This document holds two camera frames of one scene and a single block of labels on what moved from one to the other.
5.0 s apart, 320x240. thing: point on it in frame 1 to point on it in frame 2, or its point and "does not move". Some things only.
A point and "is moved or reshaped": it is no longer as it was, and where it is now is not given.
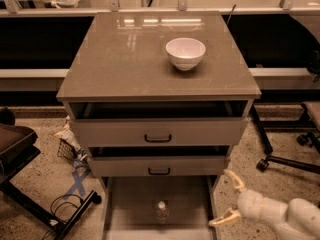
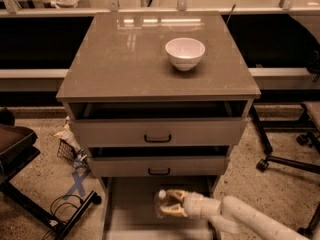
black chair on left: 17,148 does not move
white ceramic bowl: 185,52 does not move
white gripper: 252,202 to 194,204
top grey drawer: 209,123 does not move
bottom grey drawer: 159,207 does not move
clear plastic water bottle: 162,212 is moved or reshaped
